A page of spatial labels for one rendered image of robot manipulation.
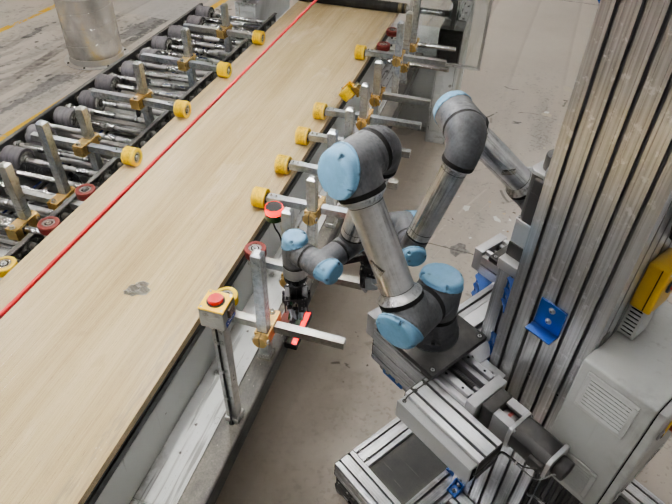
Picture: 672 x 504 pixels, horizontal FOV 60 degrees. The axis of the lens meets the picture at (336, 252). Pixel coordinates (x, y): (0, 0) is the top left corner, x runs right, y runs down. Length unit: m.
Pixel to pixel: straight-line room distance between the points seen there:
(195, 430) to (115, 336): 0.39
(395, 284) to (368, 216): 0.18
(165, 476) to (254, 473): 0.73
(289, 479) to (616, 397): 1.50
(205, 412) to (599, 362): 1.22
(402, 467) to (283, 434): 0.59
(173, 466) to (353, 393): 1.11
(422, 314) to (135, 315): 0.96
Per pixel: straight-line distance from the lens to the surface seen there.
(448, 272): 1.55
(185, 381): 2.01
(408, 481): 2.38
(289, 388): 2.83
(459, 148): 1.61
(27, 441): 1.80
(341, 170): 1.28
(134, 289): 2.06
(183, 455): 1.98
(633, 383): 1.50
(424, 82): 4.53
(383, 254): 1.37
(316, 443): 2.67
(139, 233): 2.30
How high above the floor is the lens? 2.30
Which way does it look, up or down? 41 degrees down
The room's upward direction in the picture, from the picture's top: 2 degrees clockwise
